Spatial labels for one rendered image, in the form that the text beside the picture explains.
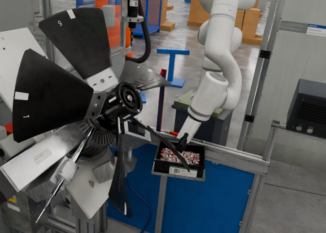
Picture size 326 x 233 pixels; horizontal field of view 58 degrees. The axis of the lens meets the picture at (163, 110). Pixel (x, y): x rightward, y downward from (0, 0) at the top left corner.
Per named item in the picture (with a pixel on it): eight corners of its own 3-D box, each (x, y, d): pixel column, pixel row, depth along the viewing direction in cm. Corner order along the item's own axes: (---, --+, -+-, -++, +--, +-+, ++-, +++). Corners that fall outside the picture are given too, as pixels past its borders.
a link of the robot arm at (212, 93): (209, 104, 109) (187, 99, 105) (226, 74, 102) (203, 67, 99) (217, 117, 102) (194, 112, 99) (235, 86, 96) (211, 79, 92)
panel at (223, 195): (105, 217, 191) (105, 129, 162) (106, 216, 192) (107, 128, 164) (230, 266, 167) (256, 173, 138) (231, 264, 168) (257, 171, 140)
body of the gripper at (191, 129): (193, 103, 110) (181, 126, 115) (185, 113, 101) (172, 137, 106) (211, 112, 109) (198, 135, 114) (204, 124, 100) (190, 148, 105)
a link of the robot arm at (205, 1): (224, 52, 160) (195, 48, 162) (228, 32, 162) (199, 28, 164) (238, 3, 111) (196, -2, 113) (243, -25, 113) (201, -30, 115)
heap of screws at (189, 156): (156, 171, 128) (157, 162, 125) (161, 153, 140) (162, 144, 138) (200, 178, 126) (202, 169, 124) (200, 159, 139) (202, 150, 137)
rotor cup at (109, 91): (82, 117, 92) (110, 99, 86) (92, 86, 102) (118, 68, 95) (115, 140, 100) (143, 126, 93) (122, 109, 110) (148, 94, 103)
